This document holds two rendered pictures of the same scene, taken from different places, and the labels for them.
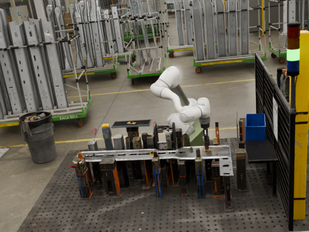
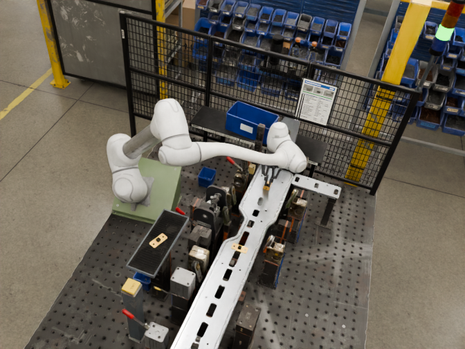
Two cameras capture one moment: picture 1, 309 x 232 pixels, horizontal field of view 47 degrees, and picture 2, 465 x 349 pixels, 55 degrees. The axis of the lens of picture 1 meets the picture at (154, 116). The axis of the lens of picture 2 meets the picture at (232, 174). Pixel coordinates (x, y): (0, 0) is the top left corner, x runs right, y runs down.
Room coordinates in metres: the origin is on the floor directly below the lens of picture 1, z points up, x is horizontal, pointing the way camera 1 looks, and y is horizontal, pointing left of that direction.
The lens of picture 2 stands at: (2.78, 1.44, 2.88)
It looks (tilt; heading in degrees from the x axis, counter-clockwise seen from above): 45 degrees down; 275
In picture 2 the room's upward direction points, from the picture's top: 7 degrees clockwise
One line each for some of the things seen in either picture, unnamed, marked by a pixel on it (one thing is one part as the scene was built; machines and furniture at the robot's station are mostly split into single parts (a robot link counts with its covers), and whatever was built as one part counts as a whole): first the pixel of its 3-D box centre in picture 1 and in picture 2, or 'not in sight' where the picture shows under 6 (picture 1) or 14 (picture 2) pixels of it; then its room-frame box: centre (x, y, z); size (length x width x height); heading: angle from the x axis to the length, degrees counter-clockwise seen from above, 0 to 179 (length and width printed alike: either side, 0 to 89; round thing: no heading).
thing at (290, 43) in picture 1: (293, 43); (450, 19); (2.00, -0.83, 1.96); 0.07 x 0.07 x 0.06
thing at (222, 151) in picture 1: (149, 154); (239, 252); (2.82, 0.08, 1.00); 1.38 x 0.22 x 0.02; 79
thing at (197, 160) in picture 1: (199, 177); (293, 221); (2.54, -0.30, 0.87); 0.12 x 0.09 x 0.35; 169
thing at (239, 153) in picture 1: (241, 170); (296, 179); (2.55, -0.64, 0.88); 0.08 x 0.08 x 0.36; 79
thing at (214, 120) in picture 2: (256, 137); (258, 134); (2.85, -0.86, 1.01); 0.90 x 0.22 x 0.03; 169
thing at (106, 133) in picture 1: (109, 147); (134, 313); (3.24, 0.48, 0.92); 0.08 x 0.08 x 0.44; 79
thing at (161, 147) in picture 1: (166, 148); (210, 228); (3.00, -0.08, 0.94); 0.18 x 0.13 x 0.49; 79
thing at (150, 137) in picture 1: (153, 154); (201, 253); (3.02, 0.06, 0.89); 0.13 x 0.11 x 0.38; 169
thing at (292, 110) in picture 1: (293, 73); (435, 51); (2.00, -0.83, 1.79); 0.07 x 0.07 x 0.57
